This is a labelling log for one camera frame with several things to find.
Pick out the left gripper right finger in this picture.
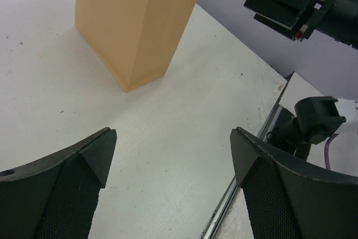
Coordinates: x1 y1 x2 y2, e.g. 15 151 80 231
230 128 357 238

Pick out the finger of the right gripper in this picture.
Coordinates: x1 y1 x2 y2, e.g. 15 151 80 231
244 0 310 30

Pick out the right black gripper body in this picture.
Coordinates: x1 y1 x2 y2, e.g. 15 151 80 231
290 0 357 49

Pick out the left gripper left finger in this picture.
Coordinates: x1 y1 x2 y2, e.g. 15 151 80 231
1 128 117 238

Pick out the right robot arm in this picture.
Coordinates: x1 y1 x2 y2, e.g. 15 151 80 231
244 0 357 144

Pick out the brown paper bag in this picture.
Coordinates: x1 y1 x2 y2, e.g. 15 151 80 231
75 0 197 91

